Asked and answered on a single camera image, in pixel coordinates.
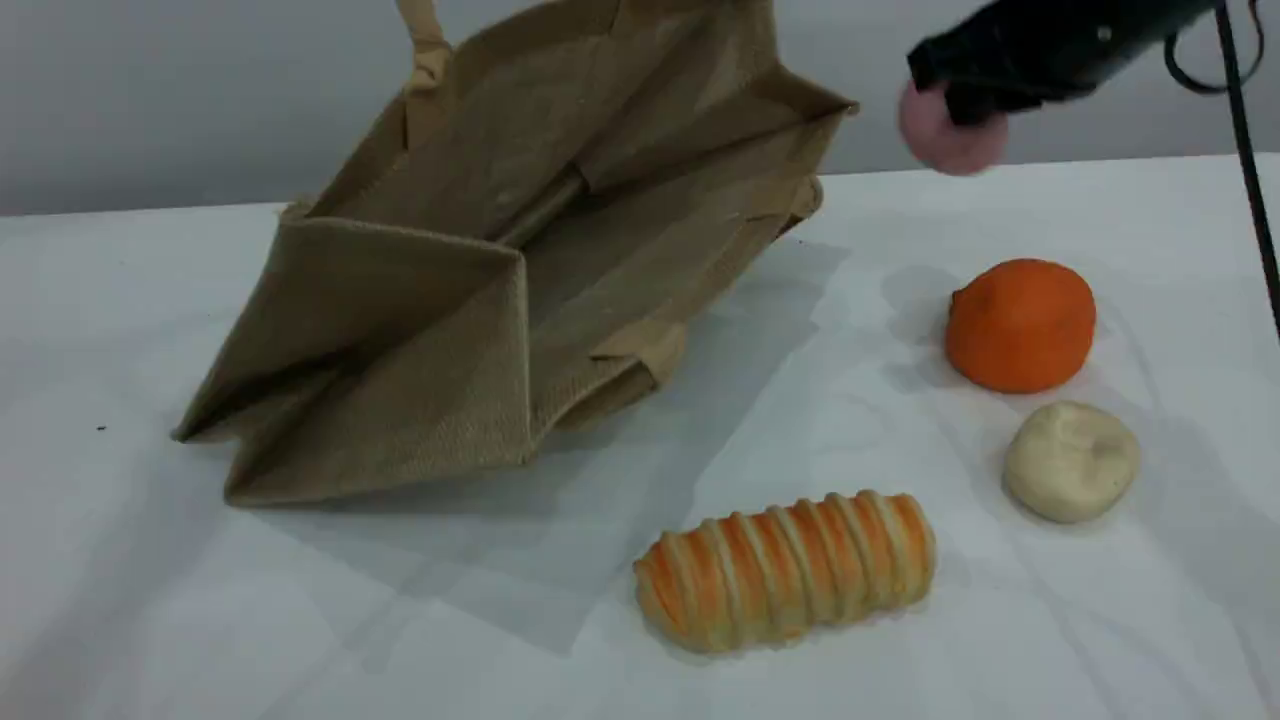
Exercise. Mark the orange tangerine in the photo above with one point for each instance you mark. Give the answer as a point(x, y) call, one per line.
point(1020, 325)

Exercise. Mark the pink peach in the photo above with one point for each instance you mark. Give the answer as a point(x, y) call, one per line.
point(940, 145)

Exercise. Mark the brown jute bag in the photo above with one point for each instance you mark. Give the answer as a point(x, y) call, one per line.
point(420, 380)

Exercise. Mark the orange striped bread loaf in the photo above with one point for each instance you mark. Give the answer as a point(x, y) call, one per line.
point(790, 570)

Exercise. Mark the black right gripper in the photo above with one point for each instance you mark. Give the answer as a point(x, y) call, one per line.
point(1090, 40)

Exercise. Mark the white round bun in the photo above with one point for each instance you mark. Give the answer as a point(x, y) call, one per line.
point(1070, 462)

